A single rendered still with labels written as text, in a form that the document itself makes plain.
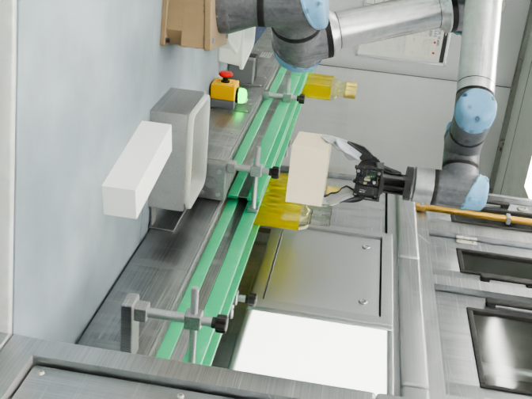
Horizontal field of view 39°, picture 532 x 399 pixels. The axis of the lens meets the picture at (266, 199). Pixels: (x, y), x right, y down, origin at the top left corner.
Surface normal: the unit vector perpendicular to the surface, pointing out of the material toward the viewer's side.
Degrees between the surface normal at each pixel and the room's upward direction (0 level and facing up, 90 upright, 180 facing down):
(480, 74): 86
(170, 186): 90
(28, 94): 0
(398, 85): 90
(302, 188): 90
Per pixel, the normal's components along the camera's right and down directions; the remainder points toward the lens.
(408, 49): -0.07, 0.47
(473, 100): -0.07, -0.40
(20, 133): 0.99, 0.14
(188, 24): -0.13, 0.26
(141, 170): 0.06, -0.82
